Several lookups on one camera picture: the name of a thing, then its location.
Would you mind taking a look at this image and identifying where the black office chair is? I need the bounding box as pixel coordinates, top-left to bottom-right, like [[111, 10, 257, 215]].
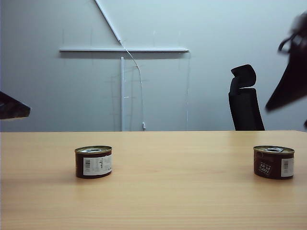
[[228, 64, 265, 131]]

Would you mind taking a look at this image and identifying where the diagonal white wall rail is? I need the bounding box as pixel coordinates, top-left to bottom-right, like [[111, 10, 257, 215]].
[[94, 0, 123, 43]]

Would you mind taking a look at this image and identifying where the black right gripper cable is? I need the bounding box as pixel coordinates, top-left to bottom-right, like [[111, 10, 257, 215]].
[[277, 33, 299, 53]]

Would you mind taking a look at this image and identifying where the tomato can with white label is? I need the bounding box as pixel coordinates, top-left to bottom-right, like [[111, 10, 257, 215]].
[[74, 145, 113, 179]]

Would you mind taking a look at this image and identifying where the thin white hanging cable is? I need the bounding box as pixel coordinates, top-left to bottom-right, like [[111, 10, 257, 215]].
[[121, 40, 146, 130]]

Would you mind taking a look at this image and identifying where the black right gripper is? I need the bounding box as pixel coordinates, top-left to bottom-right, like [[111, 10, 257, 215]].
[[264, 11, 307, 112]]

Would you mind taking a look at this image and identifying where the long horizontal white wall rail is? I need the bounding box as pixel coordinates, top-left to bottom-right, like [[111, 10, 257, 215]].
[[59, 47, 190, 54]]

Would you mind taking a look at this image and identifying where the tomato can with printed lettering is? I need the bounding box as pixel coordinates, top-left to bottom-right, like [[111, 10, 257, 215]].
[[253, 145, 295, 180]]

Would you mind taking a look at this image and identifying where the vertical white wall conduit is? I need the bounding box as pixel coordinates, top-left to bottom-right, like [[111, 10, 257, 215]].
[[120, 57, 125, 132]]

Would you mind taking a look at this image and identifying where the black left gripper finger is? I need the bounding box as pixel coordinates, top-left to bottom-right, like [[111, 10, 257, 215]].
[[0, 91, 32, 121]]

